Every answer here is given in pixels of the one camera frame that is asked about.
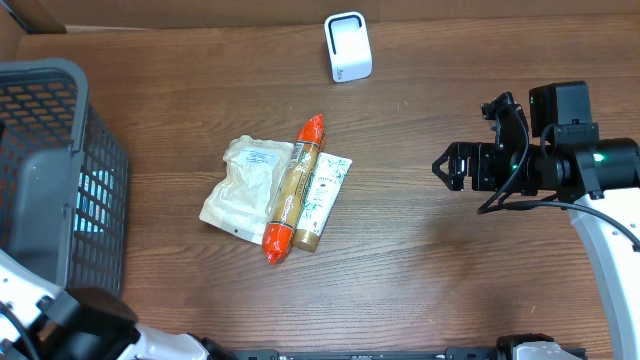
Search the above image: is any grey plastic shopping basket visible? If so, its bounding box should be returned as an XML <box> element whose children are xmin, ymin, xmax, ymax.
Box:
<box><xmin>1</xmin><ymin>58</ymin><xmax>130</xmax><ymax>296</ymax></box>

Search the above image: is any white barcode scanner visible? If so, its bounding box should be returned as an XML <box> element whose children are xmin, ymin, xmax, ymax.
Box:
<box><xmin>324</xmin><ymin>11</ymin><xmax>373</xmax><ymax>83</ymax></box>

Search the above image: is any beige vacuum food pouch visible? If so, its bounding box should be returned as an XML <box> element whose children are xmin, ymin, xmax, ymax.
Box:
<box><xmin>199</xmin><ymin>135</ymin><xmax>293</xmax><ymax>245</ymax></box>

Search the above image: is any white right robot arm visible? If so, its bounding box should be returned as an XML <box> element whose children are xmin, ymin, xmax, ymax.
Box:
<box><xmin>432</xmin><ymin>81</ymin><xmax>639</xmax><ymax>359</ymax></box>

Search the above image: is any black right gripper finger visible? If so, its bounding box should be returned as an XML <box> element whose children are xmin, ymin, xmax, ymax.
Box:
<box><xmin>432</xmin><ymin>167</ymin><xmax>454</xmax><ymax>191</ymax></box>
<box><xmin>432</xmin><ymin>143</ymin><xmax>456</xmax><ymax>168</ymax></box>

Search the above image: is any teal wet wipes pack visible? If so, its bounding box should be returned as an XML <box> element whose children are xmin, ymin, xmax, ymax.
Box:
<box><xmin>74</xmin><ymin>170</ymin><xmax>113</xmax><ymax>233</ymax></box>

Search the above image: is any white bamboo print tube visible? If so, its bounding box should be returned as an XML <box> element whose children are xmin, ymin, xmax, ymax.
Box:
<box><xmin>292</xmin><ymin>153</ymin><xmax>353</xmax><ymax>252</ymax></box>

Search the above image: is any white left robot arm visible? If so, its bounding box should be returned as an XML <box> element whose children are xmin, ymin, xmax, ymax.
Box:
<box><xmin>1</xmin><ymin>253</ymin><xmax>236</xmax><ymax>360</ymax></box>

